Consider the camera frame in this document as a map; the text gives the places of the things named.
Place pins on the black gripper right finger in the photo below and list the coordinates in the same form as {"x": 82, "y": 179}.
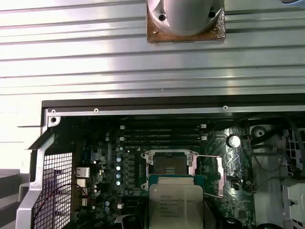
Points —
{"x": 214, "y": 219}

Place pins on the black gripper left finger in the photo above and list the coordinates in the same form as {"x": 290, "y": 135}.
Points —
{"x": 133, "y": 223}

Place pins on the metal locking lever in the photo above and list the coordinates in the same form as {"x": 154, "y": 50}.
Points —
{"x": 214, "y": 195}

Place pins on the silver CPU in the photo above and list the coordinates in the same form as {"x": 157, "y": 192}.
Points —
{"x": 176, "y": 202}

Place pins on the CPU socket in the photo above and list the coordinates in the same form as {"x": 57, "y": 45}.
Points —
{"x": 170, "y": 164}

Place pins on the black RAM slot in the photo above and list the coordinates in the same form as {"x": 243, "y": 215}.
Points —
{"x": 166, "y": 132}
{"x": 166, "y": 143}
{"x": 166, "y": 138}

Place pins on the green motherboard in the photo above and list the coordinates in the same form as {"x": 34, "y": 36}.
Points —
{"x": 212, "y": 145}

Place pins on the silver cylindrical capacitor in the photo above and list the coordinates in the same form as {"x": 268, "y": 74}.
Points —
{"x": 234, "y": 141}

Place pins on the silver drive cage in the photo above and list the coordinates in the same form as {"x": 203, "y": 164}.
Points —
{"x": 296, "y": 200}

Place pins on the black open PC case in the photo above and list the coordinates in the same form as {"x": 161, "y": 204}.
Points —
{"x": 143, "y": 103}

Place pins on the square brown base plate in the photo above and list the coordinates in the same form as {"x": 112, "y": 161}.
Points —
{"x": 152, "y": 35}

